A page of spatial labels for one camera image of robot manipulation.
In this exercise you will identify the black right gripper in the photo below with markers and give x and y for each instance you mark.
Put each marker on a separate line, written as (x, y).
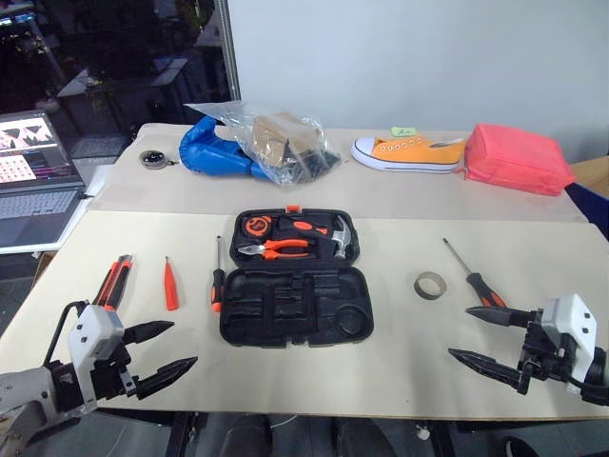
(542, 357)

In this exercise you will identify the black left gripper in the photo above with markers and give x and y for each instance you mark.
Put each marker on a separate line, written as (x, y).
(110, 376)

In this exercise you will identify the long black orange screwdriver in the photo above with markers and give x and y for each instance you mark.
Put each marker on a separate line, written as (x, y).
(478, 283)

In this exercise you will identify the small orange screwdriver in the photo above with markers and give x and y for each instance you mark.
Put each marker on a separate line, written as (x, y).
(170, 288)

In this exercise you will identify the orange black utility knife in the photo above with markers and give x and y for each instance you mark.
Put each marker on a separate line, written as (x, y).
(113, 281)

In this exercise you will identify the short black orange screwdriver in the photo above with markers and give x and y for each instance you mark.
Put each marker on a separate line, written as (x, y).
(217, 288)

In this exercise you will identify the beige masking tape roll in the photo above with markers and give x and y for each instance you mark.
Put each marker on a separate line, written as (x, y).
(419, 289)

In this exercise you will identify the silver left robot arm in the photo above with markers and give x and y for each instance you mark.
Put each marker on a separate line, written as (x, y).
(24, 397)

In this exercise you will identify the black tool case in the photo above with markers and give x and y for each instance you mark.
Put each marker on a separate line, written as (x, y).
(295, 309)

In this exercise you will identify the dark rounded shape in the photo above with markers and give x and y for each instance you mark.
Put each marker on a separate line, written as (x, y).
(247, 438)

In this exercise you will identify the large beige table cover sheet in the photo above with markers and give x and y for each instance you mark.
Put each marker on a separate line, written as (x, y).
(304, 381)

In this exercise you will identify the orange black tape measure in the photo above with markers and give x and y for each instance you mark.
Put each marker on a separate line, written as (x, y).
(255, 225)

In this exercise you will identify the dark blue chair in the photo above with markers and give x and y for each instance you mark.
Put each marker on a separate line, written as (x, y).
(590, 207)

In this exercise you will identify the red fabric pouch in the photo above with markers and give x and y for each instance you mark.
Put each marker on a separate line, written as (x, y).
(516, 159)

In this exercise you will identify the narrow beige table cover sheet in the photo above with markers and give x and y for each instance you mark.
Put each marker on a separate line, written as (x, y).
(380, 195)

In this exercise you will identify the open grey laptop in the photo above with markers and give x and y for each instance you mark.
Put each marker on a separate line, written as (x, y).
(33, 209)

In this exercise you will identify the round metal keyring reel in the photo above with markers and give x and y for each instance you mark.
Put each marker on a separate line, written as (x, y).
(151, 158)

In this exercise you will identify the brown cardboard box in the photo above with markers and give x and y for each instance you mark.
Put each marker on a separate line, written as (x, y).
(592, 173)

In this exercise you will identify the orange canvas sneaker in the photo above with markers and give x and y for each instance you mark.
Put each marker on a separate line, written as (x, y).
(414, 154)

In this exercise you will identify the blue plastic bag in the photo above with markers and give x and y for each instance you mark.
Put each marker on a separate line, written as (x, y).
(209, 152)

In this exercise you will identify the small green paper tag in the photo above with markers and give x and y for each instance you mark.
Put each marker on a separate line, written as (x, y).
(402, 130)

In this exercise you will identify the brown cardboard piece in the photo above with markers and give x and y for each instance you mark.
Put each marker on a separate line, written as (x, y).
(271, 138)

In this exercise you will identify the clear plastic bag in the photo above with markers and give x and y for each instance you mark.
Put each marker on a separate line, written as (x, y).
(295, 138)

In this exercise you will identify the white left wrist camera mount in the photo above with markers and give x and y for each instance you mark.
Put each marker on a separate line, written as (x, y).
(95, 328)

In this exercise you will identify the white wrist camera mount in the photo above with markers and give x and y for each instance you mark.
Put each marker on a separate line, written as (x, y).
(95, 328)
(568, 314)

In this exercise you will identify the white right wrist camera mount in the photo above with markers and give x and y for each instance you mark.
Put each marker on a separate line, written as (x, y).
(568, 314)

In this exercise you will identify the grey window frame post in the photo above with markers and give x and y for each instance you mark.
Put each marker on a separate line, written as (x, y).
(229, 47)

